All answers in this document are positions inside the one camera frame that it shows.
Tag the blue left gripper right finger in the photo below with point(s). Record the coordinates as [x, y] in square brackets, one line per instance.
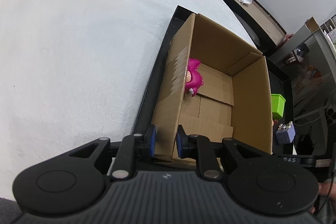
[182, 142]

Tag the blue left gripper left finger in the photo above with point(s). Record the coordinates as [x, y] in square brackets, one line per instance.
[150, 137]

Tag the pink dinosaur figurine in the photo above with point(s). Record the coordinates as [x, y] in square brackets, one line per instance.
[194, 80]

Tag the brown cardboard box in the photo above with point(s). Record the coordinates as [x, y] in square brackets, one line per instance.
[218, 92]

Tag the lavender toy washing machine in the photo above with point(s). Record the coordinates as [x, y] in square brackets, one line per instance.
[285, 133]

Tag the green plastic toy house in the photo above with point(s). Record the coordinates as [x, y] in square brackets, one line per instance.
[278, 104]

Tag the white fluffy table cloth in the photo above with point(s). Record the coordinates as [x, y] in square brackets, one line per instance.
[75, 70]

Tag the black side table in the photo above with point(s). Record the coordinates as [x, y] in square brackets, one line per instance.
[261, 26]

